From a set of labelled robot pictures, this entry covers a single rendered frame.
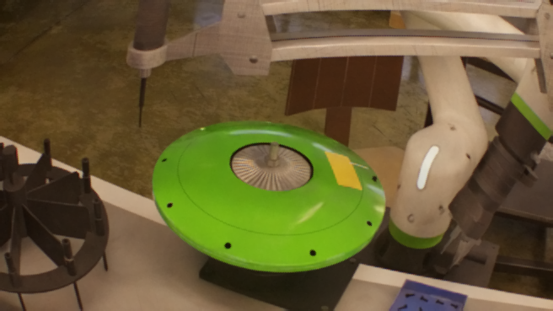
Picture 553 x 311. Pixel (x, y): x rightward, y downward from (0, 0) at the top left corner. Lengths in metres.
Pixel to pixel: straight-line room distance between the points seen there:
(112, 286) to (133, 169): 1.85
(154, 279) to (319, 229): 0.27
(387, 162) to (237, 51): 1.23
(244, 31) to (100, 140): 2.35
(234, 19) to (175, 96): 2.65
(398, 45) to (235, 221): 0.31
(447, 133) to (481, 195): 0.32
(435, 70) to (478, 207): 0.43
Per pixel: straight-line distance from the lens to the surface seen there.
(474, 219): 0.92
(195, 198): 0.90
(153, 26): 0.72
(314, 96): 1.87
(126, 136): 3.03
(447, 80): 1.28
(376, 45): 0.70
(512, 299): 1.12
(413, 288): 1.06
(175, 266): 1.04
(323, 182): 0.94
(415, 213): 1.19
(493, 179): 0.90
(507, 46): 0.72
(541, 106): 0.88
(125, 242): 1.08
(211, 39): 0.73
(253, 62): 0.71
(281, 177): 0.94
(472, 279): 1.31
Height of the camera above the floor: 1.62
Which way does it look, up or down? 33 degrees down
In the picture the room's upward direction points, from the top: 9 degrees clockwise
